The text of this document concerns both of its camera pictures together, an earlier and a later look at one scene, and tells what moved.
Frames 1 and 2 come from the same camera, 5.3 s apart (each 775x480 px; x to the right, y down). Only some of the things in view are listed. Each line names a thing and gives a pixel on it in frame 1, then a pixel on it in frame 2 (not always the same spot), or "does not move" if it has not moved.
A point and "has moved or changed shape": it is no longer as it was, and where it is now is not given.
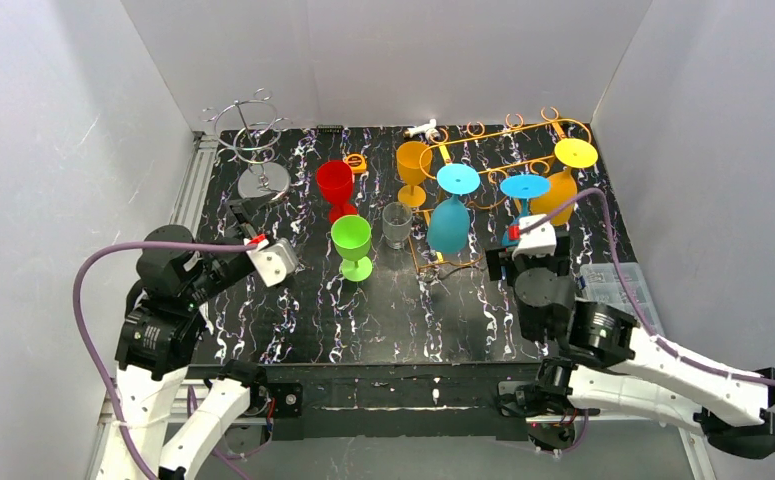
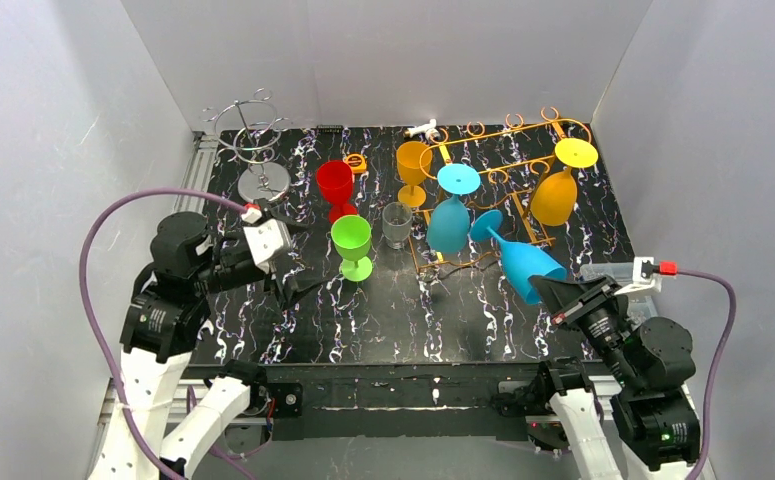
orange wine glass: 574,153 does not move
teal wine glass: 448,226 does not move
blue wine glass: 523,187 has moved or changed shape
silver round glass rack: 249,130 does not move
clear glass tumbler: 397,224 does not move
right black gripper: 502,263 -> 585,302
